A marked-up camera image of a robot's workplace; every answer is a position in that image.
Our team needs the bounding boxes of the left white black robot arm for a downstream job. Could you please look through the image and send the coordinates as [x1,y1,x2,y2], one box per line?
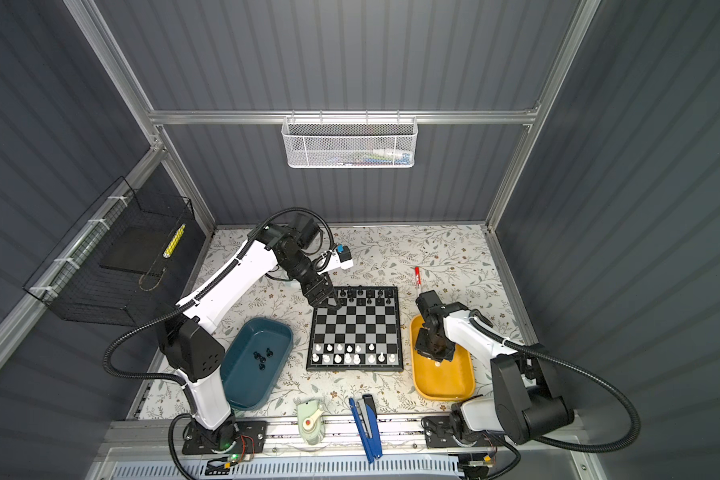
[102,207,353,452]

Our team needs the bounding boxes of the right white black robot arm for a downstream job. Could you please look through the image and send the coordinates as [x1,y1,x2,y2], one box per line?
[414,290,642,453]

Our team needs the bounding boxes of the black white chess board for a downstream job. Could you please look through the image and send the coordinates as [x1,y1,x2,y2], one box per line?
[306,286,404,372]

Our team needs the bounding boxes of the black chess pieces in tray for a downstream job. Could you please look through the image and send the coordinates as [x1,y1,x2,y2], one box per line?
[253,348,274,370]

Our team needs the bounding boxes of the yellow plastic tray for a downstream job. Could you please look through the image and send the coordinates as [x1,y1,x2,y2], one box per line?
[410,315,476,402]

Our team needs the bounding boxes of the red white marker pen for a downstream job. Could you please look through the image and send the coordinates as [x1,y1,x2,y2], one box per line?
[414,266,424,295]

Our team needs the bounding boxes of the teal plastic tray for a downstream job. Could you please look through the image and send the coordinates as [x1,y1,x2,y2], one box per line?
[221,317,293,411]

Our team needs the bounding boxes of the blue black stapler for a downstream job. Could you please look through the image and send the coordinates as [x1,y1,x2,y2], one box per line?
[349,394,383,464]

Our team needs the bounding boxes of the light green tape dispenser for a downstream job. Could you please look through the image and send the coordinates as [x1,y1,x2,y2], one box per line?
[296,399,325,446]

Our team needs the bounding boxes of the yellow green marker in basket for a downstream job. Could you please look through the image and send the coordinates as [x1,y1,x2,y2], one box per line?
[162,223,186,259]

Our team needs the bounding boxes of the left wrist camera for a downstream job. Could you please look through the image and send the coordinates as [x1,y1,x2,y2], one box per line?
[325,244,354,271]

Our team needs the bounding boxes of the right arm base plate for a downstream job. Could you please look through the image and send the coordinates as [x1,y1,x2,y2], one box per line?
[420,415,494,449]

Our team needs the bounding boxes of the white wire wall basket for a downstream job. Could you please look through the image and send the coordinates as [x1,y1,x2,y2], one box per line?
[281,119,419,169]

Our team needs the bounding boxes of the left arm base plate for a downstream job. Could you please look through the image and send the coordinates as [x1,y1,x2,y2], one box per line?
[181,420,268,455]

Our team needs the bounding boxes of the black wire side basket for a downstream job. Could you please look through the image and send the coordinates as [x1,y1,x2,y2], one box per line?
[24,184,205,327]

